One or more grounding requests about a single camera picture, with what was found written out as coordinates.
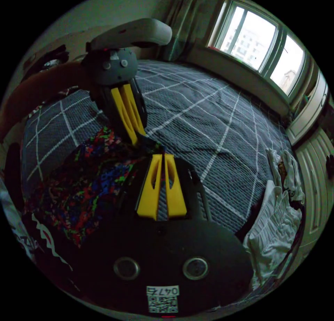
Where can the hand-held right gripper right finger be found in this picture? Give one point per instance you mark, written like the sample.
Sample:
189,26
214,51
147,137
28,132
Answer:
177,198

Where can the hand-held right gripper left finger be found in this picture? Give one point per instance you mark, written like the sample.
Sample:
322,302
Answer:
148,195

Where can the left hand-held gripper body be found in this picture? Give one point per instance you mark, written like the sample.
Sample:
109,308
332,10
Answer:
114,70

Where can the colorful printed hoodie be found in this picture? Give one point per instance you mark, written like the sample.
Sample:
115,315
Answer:
86,180

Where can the person's left forearm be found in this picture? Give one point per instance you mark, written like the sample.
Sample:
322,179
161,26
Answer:
34,91

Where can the bed with grey checked quilt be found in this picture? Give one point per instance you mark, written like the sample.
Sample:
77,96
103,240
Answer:
198,117

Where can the curtain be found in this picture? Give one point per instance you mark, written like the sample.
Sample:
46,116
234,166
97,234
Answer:
185,23

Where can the pile of clothes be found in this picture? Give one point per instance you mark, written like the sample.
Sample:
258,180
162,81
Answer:
274,222

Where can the window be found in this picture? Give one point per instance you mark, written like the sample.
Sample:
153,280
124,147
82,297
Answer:
250,39

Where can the white cupboard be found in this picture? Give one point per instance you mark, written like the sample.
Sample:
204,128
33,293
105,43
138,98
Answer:
313,175

